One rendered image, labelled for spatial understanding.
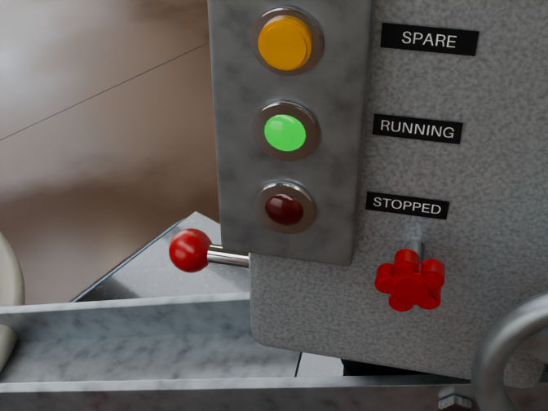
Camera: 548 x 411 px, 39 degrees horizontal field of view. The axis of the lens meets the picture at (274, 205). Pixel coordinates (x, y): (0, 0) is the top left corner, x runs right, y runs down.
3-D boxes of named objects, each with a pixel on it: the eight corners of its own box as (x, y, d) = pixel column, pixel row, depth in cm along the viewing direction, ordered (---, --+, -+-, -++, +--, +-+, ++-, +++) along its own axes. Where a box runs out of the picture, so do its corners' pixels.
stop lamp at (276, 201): (307, 218, 44) (308, 185, 43) (302, 234, 43) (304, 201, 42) (267, 214, 45) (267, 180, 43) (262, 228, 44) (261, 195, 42)
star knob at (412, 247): (440, 270, 47) (449, 220, 44) (437, 320, 43) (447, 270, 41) (379, 262, 47) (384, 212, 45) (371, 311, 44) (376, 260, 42)
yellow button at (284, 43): (313, 64, 38) (315, 15, 36) (309, 75, 37) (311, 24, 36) (262, 59, 38) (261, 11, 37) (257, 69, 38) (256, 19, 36)
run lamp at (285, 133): (310, 145, 41) (311, 106, 40) (305, 159, 40) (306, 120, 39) (266, 140, 42) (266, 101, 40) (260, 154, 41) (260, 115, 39)
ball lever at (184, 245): (277, 264, 56) (277, 231, 54) (267, 294, 54) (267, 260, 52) (178, 249, 58) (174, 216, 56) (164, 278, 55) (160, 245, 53)
